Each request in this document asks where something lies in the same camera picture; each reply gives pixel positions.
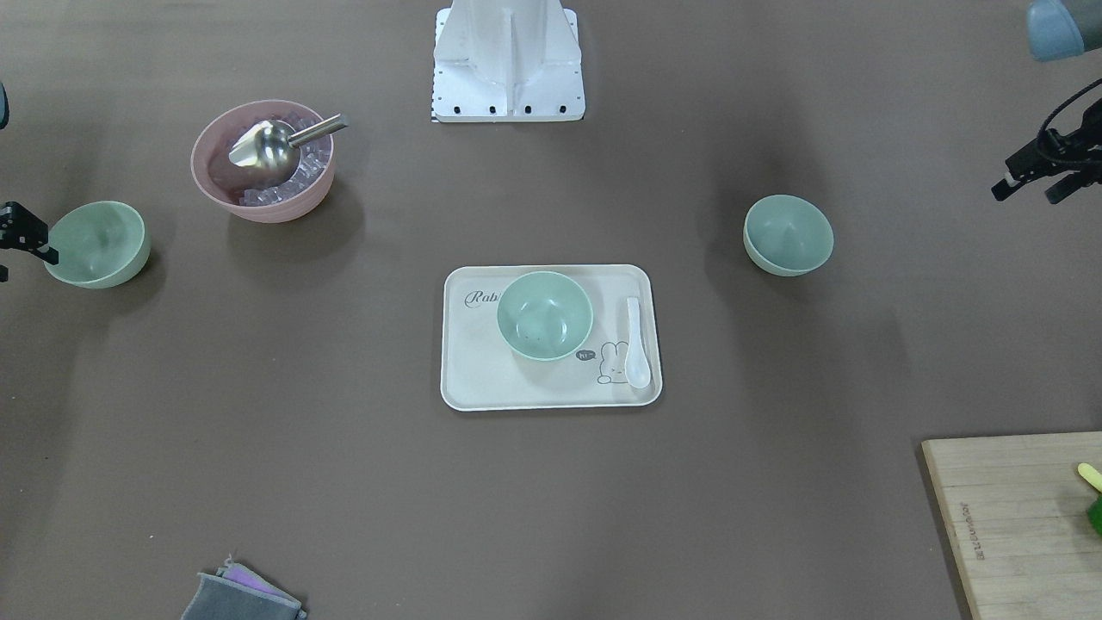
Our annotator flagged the cream rabbit serving tray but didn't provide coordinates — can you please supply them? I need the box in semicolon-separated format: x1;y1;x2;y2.
440;263;665;412

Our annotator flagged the green lime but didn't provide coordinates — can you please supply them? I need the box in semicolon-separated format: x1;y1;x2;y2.
1085;497;1102;536

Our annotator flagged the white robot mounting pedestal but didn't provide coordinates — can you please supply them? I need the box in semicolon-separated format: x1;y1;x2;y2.
430;1;586;123

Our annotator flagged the pink bowl with ice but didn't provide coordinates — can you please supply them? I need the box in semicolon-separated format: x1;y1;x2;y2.
190;99;336;224

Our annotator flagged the metal ice scoop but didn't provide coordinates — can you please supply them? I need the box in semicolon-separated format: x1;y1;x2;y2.
228;115;348;177

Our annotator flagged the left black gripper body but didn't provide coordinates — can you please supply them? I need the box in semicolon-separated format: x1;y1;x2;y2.
1020;79;1101;187

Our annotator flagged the green bowl on tray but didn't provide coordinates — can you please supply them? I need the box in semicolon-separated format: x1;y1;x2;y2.
496;270;596;362

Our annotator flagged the wooden cutting board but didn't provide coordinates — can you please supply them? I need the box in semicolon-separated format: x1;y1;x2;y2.
921;431;1101;619

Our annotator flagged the folded grey cloth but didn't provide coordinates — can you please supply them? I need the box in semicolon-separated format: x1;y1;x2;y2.
181;557;307;619

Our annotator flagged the yellow plastic knife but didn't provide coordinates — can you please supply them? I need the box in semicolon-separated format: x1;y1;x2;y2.
1077;463;1102;494

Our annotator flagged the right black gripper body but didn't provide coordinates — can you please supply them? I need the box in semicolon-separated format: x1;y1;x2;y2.
1;202;48;255

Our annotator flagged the green bowl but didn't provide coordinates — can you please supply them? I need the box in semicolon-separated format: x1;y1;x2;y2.
743;194;835;278
496;270;596;362
45;202;152;289

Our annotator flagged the white ceramic soup spoon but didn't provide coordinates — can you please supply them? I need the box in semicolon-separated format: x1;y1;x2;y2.
625;297;651;389

